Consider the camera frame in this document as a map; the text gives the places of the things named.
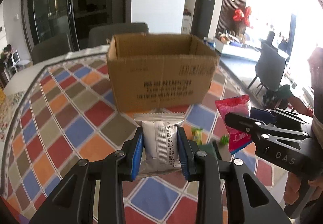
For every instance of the brown cardboard box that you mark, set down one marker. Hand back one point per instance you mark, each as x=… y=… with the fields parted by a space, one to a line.
x=161 y=80

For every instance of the grey dining chair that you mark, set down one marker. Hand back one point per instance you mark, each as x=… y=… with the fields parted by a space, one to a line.
x=118 y=33
x=51 y=48

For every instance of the dark desk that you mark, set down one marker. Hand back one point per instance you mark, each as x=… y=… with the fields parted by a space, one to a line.
x=277 y=42

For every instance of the blue soda can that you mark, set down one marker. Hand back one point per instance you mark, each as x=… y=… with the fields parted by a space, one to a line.
x=209 y=43

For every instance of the floral placemat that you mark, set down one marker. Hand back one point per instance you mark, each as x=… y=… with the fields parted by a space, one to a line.
x=12 y=113

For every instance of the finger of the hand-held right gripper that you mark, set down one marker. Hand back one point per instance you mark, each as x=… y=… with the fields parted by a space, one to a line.
x=262 y=114
x=247 y=124

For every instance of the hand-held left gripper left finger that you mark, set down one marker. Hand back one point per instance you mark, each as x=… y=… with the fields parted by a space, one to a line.
x=137 y=153

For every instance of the white small shelf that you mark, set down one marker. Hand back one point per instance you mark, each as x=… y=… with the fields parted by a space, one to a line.
x=14 y=62

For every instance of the colourful checkered tablecloth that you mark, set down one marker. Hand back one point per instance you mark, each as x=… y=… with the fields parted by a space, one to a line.
x=63 y=125

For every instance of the white low cabinet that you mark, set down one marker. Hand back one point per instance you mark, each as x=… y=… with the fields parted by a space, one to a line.
x=239 y=51

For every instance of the silver snack packet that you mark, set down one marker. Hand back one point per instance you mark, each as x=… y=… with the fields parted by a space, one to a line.
x=159 y=143

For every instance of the dark stuffed toy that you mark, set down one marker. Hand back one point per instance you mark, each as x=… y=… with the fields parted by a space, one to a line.
x=7 y=50

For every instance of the red snack packet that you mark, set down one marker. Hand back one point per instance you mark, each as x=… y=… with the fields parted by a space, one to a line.
x=233 y=104

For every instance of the person's right forearm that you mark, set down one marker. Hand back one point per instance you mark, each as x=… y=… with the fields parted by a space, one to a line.
x=318 y=82

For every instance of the dark side chair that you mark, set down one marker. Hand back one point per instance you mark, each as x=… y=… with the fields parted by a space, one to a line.
x=270 y=67

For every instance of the dark interior door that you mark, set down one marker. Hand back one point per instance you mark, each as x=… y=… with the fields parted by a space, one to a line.
x=205 y=4

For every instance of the clutter of small boxes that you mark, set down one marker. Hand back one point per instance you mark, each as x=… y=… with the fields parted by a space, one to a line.
x=232 y=37

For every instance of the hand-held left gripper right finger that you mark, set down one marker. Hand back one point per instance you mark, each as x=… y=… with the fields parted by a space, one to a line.
x=182 y=156

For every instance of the red balloon decoration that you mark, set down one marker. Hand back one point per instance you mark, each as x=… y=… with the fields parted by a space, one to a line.
x=241 y=16

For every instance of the person's right hand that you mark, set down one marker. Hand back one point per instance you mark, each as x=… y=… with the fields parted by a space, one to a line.
x=287 y=193

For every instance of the white storage box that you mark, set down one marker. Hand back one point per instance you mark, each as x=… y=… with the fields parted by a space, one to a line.
x=186 y=24

